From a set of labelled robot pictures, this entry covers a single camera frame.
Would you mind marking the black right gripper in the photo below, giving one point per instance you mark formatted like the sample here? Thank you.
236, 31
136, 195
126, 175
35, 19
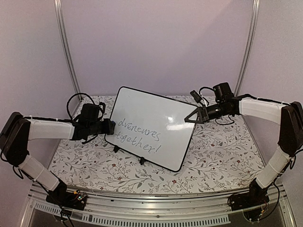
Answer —
198, 111

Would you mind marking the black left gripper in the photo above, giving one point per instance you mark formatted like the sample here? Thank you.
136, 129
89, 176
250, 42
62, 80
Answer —
108, 129

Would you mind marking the small black-framed whiteboard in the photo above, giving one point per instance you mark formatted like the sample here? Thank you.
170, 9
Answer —
151, 126

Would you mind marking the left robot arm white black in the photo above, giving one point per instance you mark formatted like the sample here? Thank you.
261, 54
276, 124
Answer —
19, 131

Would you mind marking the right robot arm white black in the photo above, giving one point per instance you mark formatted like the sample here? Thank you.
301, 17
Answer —
286, 116

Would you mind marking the black left whiteboard foot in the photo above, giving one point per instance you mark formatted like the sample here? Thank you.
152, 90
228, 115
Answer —
116, 149

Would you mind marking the black whiteboard foot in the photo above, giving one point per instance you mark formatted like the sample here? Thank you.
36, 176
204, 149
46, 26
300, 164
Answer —
142, 160
116, 149

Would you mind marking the black right whiteboard foot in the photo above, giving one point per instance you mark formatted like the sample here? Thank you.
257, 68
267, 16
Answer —
142, 160

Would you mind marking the floral patterned table mat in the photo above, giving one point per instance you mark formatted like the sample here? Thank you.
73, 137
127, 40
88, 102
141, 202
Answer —
221, 156

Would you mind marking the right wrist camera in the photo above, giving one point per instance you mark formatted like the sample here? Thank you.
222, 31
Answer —
199, 98

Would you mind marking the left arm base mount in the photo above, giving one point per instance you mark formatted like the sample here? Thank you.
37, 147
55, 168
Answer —
63, 198

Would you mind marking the aluminium front rail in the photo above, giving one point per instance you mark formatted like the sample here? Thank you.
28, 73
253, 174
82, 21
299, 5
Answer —
118, 209

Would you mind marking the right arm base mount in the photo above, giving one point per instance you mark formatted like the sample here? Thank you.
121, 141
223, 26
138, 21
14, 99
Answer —
252, 200

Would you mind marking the right aluminium frame post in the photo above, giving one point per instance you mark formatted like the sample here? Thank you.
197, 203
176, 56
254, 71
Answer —
248, 46

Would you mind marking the aluminium frame post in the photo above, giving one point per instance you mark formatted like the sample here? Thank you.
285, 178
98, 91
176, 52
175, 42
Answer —
65, 44
248, 46

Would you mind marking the left aluminium frame post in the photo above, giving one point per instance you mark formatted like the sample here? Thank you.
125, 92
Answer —
65, 44

